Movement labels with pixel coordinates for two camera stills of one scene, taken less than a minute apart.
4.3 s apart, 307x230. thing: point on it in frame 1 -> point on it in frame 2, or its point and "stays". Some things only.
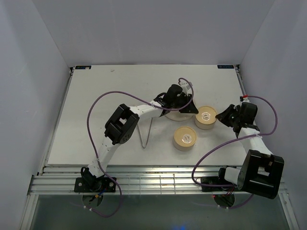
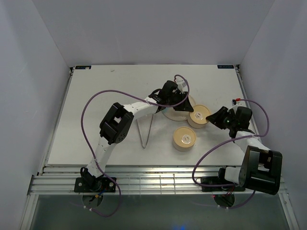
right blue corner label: (225, 66) stays
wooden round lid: (184, 136) stays
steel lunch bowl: (183, 148) stays
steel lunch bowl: (203, 126) -> (195, 125)
